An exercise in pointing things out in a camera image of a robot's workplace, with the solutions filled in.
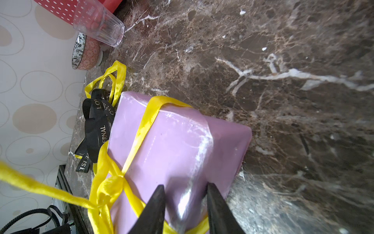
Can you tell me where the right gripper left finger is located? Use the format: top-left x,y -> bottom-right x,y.
128,185 -> 166,234

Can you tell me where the patterned ceramic bowl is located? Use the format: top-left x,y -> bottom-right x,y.
72,33 -> 103,71

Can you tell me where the purple gift box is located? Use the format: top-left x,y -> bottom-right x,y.
108,91 -> 252,234

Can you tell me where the red polka dot toaster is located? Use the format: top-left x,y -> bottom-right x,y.
35,0 -> 122,25

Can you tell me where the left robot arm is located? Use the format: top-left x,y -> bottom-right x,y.
1,205 -> 77,234

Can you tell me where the black ribbon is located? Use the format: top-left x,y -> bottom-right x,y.
75,89 -> 115,173

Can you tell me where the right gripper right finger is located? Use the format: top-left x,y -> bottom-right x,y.
206,183 -> 245,234

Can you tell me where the yellow ribbon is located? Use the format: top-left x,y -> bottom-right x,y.
0,96 -> 211,234
84,61 -> 127,114

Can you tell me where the clear plastic cup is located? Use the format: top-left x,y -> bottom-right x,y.
73,0 -> 125,47

